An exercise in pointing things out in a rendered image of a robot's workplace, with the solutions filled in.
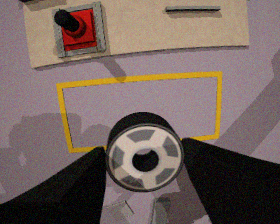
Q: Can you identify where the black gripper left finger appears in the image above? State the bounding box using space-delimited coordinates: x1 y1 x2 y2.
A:
0 147 107 224

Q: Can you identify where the yellow rectangular outline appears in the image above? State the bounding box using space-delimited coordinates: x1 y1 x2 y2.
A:
56 71 222 153

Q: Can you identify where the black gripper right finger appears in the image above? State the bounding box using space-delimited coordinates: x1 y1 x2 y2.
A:
181 137 280 224

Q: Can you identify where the beige flat slab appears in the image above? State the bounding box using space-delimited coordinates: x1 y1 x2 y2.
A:
22 0 249 68

